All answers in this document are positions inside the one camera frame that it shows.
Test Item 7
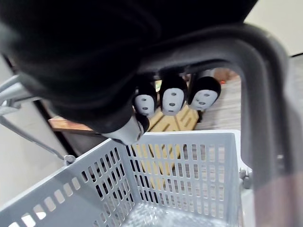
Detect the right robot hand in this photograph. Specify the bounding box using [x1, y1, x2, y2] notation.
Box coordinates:
[0, 0, 258, 145]

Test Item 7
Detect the grey plastic shopping basket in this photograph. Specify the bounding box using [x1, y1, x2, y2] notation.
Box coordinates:
[0, 129, 254, 227]

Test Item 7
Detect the grey basket handle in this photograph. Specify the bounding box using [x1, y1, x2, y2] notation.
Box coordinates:
[0, 75, 77, 166]
[137, 22, 303, 227]

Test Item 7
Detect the wooden shelf board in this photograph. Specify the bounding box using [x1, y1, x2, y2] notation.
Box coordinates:
[48, 117, 103, 136]

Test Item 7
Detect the slotted wooden crate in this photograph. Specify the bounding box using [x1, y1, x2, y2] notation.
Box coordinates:
[132, 104, 201, 190]

